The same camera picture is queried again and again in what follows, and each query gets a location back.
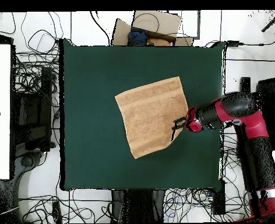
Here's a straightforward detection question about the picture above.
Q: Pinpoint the peach terry towel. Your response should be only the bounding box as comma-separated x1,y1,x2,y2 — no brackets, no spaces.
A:
114,76,189,160

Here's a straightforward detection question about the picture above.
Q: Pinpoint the orange cloth item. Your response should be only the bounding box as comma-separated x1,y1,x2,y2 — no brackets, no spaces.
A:
147,37,171,47

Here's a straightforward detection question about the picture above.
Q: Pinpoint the black upright bar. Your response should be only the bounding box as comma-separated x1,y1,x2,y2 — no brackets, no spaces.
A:
239,76,251,93

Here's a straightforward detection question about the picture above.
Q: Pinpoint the black power strip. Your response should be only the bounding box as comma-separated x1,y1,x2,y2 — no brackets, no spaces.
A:
52,201,63,223
213,181,226,215

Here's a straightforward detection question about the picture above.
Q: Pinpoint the black monitor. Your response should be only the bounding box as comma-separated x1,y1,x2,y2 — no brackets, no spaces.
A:
255,78,275,141

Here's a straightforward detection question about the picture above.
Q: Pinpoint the dark green table cloth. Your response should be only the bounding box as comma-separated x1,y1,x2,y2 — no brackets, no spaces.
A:
59,38,225,191

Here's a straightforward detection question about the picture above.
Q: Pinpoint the dark blue garment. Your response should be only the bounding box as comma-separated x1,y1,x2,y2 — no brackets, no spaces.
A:
127,27,149,47

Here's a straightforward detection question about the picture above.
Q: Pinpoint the cardboard box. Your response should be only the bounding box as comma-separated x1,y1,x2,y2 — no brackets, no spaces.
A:
111,10,194,47

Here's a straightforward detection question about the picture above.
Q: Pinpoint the black rod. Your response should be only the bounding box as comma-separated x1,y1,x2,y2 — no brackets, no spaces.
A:
260,10,275,33

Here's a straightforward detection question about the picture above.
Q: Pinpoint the black computer tower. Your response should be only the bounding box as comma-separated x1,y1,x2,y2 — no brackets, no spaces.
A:
13,66,57,152

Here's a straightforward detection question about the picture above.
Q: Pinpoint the black cable tangle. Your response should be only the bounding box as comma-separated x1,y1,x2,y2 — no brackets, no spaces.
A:
11,11,65,113
163,125,252,222

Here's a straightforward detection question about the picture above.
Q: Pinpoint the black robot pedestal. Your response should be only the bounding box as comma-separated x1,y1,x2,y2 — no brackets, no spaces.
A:
111,189,166,222

